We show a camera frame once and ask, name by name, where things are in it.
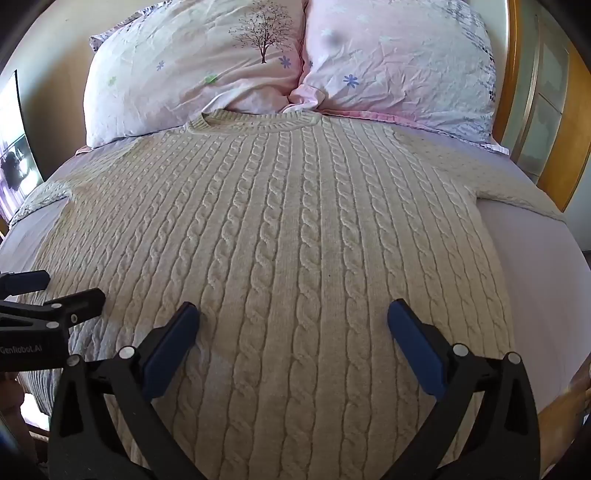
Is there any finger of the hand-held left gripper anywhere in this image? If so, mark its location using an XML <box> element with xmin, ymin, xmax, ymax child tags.
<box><xmin>0</xmin><ymin>270</ymin><xmax>51</xmax><ymax>296</ymax></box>
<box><xmin>0</xmin><ymin>288</ymin><xmax>106</xmax><ymax>342</ymax></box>

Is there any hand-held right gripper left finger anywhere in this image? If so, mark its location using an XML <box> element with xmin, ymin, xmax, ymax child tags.
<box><xmin>48</xmin><ymin>302</ymin><xmax>206</xmax><ymax>480</ymax></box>

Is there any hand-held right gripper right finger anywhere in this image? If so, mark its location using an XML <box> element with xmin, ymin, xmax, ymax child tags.
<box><xmin>387</xmin><ymin>298</ymin><xmax>541</xmax><ymax>480</ymax></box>

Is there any cream cable-knit sweater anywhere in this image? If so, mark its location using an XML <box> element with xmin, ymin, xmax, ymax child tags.
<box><xmin>14</xmin><ymin>110</ymin><xmax>566</xmax><ymax>480</ymax></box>

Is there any lilac bed sheet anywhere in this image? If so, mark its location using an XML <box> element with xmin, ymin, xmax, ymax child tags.
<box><xmin>0</xmin><ymin>121</ymin><xmax>583</xmax><ymax>480</ymax></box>

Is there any pink pillow with tree print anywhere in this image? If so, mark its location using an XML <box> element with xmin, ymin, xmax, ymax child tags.
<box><xmin>83</xmin><ymin>0</ymin><xmax>308</xmax><ymax>148</ymax></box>

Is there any pink pillow with flower print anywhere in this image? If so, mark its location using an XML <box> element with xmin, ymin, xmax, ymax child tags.
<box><xmin>290</xmin><ymin>0</ymin><xmax>510</xmax><ymax>155</ymax></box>

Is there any wooden headboard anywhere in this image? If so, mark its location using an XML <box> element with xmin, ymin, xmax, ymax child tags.
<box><xmin>492</xmin><ymin>0</ymin><xmax>591</xmax><ymax>213</ymax></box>

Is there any wall poster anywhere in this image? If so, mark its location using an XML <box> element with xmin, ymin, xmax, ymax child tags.
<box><xmin>0</xmin><ymin>70</ymin><xmax>45</xmax><ymax>222</ymax></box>

